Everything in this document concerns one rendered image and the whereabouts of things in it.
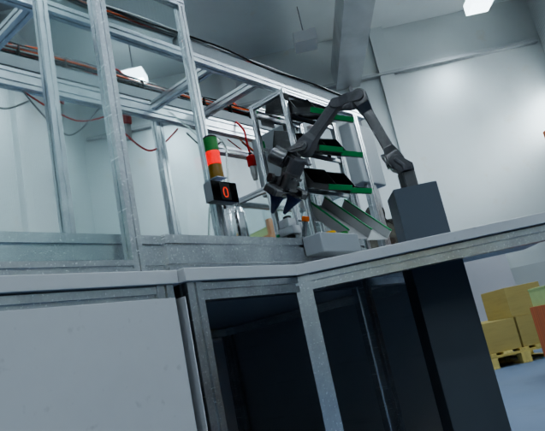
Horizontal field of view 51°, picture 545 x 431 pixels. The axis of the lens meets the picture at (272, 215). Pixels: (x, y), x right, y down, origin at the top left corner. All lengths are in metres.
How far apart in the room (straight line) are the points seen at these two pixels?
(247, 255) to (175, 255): 0.25
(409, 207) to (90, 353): 1.10
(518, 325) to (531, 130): 6.71
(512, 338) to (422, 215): 5.22
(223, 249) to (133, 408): 0.50
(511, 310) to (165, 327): 6.04
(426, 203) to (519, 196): 10.72
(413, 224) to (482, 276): 9.99
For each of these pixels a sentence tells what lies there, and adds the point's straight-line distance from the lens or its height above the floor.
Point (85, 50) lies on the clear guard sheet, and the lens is 1.42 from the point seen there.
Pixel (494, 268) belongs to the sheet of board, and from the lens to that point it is 11.91.
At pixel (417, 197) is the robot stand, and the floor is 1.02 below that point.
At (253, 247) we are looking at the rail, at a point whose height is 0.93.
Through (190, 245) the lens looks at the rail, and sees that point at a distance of 1.42.
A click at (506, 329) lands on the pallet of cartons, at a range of 6.97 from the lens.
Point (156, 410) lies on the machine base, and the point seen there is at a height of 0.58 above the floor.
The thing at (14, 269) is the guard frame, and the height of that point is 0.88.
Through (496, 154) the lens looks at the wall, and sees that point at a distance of 12.68.
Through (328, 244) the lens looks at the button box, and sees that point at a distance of 1.73.
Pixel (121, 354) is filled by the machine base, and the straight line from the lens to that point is 1.16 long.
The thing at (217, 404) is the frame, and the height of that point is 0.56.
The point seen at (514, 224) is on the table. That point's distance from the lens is 1.66.
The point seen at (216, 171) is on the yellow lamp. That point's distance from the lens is 1.99.
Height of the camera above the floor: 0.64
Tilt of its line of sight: 13 degrees up
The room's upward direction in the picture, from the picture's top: 12 degrees counter-clockwise
